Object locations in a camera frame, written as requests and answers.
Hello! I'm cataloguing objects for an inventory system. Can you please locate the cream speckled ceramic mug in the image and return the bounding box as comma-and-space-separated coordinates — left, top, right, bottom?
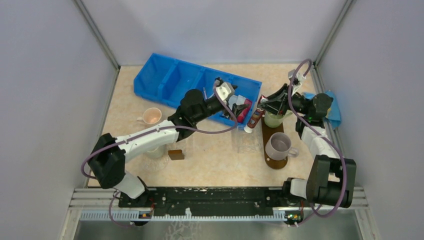
144, 145, 167, 159

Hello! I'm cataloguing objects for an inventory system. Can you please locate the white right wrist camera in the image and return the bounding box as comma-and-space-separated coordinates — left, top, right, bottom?
287, 69, 306, 93

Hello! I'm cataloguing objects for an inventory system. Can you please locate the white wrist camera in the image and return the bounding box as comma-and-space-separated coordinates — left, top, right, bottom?
287, 69, 306, 93
215, 82, 231, 102

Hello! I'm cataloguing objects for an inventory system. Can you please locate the white tube black cap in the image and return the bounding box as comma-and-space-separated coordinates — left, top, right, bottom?
227, 95, 246, 110

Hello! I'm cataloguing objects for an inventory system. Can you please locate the grey ceramic mug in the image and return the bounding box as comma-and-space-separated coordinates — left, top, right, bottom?
265, 132, 300, 161

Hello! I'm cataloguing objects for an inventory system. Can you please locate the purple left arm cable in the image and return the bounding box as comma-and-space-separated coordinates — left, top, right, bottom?
80, 82, 239, 229

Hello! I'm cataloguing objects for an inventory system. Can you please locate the white ceramic mug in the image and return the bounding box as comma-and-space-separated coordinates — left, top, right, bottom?
136, 107, 163, 126

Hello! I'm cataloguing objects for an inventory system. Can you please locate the green ceramic mug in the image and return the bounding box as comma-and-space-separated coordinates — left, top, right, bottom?
263, 111, 293, 128

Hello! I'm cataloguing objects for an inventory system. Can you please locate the blue divided storage bin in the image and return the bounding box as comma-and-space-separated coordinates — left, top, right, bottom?
133, 53, 262, 126

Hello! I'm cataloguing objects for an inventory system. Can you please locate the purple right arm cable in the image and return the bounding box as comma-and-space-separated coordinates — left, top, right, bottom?
287, 58, 348, 220

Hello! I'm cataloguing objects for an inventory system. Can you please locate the clear textured acrylic tray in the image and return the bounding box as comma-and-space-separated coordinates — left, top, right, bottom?
231, 126, 262, 154

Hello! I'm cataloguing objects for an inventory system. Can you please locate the clear holder with wooden ends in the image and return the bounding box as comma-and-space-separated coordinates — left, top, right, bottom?
167, 137, 194, 161

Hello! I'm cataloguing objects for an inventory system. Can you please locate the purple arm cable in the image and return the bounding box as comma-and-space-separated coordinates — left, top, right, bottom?
287, 58, 348, 220
80, 82, 239, 229

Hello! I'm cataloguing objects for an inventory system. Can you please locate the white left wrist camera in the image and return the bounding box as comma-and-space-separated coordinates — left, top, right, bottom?
215, 82, 231, 102

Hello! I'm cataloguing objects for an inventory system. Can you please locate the blue crumpled cloth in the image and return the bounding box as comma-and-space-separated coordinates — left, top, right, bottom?
302, 91, 342, 130

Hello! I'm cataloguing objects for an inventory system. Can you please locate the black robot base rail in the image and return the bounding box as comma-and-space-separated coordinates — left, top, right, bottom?
114, 186, 305, 221

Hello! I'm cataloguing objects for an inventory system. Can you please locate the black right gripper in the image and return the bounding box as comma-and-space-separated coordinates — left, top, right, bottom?
257, 83, 310, 117

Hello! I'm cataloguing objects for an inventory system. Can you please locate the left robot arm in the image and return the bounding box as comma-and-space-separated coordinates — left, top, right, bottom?
80, 81, 238, 207

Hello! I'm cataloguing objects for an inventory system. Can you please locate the brown oval wooden tray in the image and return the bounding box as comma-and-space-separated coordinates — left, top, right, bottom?
261, 117, 288, 170

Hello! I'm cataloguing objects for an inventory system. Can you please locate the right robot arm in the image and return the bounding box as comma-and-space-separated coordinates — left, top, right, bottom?
259, 83, 357, 208

